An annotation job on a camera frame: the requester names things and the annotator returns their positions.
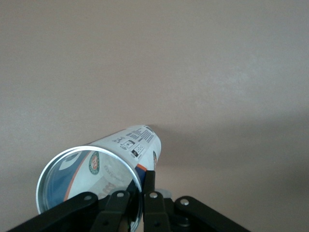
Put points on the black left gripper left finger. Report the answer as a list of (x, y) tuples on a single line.
[(72, 212)]

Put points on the clear printed tennis ball can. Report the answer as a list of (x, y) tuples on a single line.
[(113, 164)]

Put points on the brown table cover mat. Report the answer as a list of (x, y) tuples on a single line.
[(169, 60)]

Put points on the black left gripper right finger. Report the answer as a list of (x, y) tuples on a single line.
[(154, 205)]

